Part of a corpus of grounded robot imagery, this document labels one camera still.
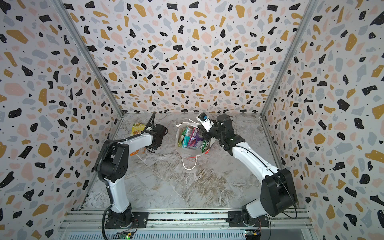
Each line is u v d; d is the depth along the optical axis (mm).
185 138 919
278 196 427
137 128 1063
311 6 713
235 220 739
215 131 710
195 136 925
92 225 731
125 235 702
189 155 829
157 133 773
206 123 697
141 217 747
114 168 516
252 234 716
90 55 864
